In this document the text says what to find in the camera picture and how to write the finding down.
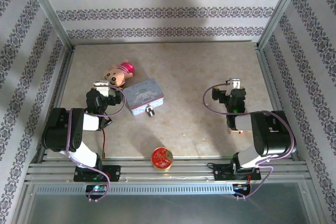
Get blue cartoon tin box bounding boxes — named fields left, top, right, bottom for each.
left=123, top=78, right=165, bottom=117

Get small silver padlock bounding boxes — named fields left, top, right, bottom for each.
left=144, top=104, right=156, bottom=118

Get peach plush doll pink hat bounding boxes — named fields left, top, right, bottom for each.
left=104, top=58, right=136, bottom=88

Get aluminium front rails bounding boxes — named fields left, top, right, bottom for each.
left=25, top=155, right=310, bottom=184

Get round red gold tin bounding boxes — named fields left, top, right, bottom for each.
left=150, top=146, right=174, bottom=172

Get grey metal sheet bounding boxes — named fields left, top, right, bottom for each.
left=13, top=182, right=325, bottom=224

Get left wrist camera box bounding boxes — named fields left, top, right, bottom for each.
left=92, top=79, right=117, bottom=97

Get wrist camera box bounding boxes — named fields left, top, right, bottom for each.
left=92, top=79, right=117, bottom=97
left=227, top=78, right=242, bottom=90

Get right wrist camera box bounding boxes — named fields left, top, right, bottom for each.
left=227, top=78, right=242, bottom=90

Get aluminium right side rail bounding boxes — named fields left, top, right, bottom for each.
left=256, top=47, right=300, bottom=162

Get aluminium rail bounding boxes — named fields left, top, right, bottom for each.
left=36, top=47, right=77, bottom=163
left=256, top=47, right=300, bottom=162

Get aluminium left side rail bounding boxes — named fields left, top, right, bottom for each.
left=36, top=47, right=77, bottom=163

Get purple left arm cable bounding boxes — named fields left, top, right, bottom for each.
left=65, top=85, right=128, bottom=203

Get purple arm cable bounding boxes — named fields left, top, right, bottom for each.
left=65, top=85, right=128, bottom=203
left=203, top=82, right=297, bottom=201

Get thin red wire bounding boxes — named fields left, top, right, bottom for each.
left=101, top=128, right=108, bottom=160

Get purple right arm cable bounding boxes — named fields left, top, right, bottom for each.
left=203, top=82, right=297, bottom=201

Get thin black cable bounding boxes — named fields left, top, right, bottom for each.
left=206, top=163, right=233, bottom=174

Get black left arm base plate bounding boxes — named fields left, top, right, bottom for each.
left=73, top=165, right=121, bottom=183

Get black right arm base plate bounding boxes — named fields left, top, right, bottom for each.
left=214, top=167, right=261, bottom=182

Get aluminium left frame post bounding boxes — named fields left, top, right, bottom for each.
left=20, top=0, right=75, bottom=50

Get aluminium frame post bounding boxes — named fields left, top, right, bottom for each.
left=20, top=0, right=75, bottom=50
left=257, top=0, right=309, bottom=49

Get aluminium right frame post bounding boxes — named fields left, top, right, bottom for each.
left=257, top=0, right=309, bottom=49

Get slotted grey cable duct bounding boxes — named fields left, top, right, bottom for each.
left=35, top=184, right=235, bottom=195

